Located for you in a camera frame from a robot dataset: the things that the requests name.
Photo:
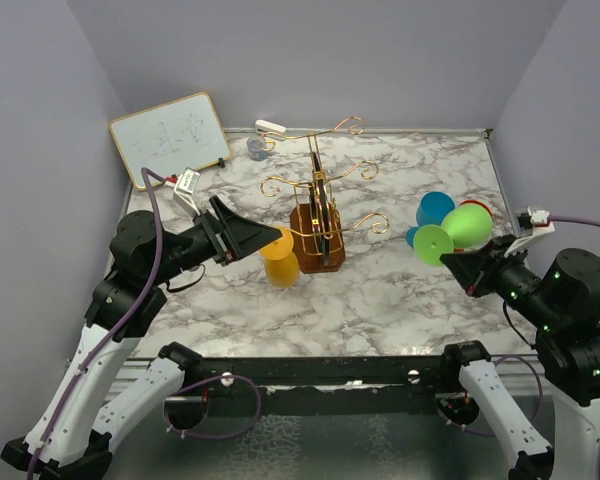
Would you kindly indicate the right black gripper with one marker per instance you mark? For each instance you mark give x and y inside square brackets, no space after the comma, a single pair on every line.
[474,268]

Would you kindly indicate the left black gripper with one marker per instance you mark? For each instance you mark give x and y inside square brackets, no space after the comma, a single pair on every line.
[232,234]

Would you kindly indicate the green wine glass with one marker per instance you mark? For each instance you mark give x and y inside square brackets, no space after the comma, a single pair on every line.
[433,241]

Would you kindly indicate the red wine glass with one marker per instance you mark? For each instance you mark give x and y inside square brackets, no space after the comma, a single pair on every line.
[470,225]

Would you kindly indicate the blue wine glass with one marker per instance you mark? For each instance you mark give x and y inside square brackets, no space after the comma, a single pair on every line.
[432,209]

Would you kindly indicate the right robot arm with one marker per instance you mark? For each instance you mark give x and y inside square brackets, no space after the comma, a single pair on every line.
[564,308]

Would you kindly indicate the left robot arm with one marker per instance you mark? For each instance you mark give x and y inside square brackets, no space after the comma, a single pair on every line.
[80,431]

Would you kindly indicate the yellow wine glass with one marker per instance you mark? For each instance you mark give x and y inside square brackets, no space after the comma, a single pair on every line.
[280,262]

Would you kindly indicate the white eraser block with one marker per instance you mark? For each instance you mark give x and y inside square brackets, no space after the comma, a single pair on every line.
[264,126]

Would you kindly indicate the small whiteboard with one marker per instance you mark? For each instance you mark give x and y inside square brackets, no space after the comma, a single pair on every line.
[169,138]

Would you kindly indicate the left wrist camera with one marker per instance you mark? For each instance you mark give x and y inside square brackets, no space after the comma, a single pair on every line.
[183,189]

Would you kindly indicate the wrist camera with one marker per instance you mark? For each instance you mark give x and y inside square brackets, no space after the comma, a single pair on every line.
[183,189]
[534,224]

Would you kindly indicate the gold wire wine glass rack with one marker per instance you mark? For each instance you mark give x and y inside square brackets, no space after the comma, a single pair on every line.
[316,224]

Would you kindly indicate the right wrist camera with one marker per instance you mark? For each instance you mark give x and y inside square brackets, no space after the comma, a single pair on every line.
[534,224]

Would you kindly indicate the black front mounting rail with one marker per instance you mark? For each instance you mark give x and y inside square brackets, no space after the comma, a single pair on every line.
[321,386]

